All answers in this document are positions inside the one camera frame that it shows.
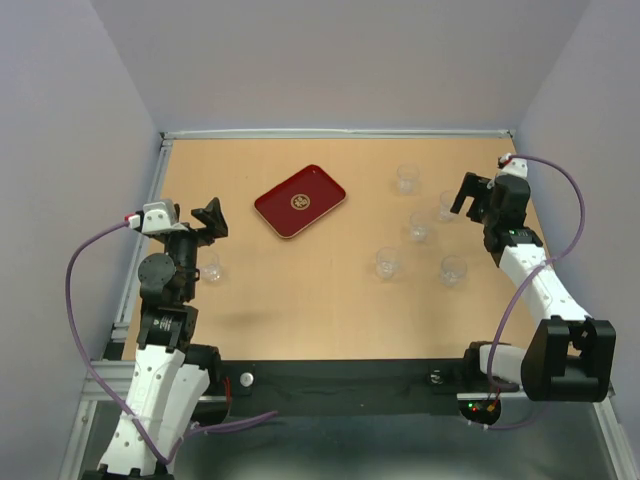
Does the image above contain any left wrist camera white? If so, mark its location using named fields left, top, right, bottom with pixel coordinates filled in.
left=125, top=199, right=184, bottom=237

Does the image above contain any aluminium table frame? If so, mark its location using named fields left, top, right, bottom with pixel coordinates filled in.
left=59, top=128, right=637, bottom=479

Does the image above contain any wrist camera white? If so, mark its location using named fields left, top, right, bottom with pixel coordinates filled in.
left=495, top=153, right=528, bottom=180
left=125, top=199, right=184, bottom=237

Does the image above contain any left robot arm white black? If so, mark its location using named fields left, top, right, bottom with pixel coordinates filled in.
left=83, top=198, right=228, bottom=479

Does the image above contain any clear glass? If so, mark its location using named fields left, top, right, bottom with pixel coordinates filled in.
left=396, top=164, right=420, bottom=195
left=199, top=252, right=223, bottom=283
left=375, top=247, right=400, bottom=280
left=438, top=190, right=456, bottom=222
left=409, top=211, right=430, bottom=242
left=439, top=255, right=467, bottom=287

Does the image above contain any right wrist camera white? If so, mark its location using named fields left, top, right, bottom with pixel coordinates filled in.
left=495, top=153, right=528, bottom=180

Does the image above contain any circuit board with leds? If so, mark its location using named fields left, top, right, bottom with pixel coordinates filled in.
left=458, top=398, right=502, bottom=426

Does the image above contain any red lacquer tray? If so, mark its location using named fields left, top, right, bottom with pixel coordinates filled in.
left=254, top=164, right=347, bottom=240

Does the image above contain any white knob on base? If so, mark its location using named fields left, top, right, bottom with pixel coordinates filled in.
left=239, top=372, right=254, bottom=388

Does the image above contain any black base bar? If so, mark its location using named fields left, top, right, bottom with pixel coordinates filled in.
left=220, top=359, right=495, bottom=417

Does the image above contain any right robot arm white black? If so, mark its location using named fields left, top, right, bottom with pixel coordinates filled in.
left=451, top=172, right=616, bottom=403

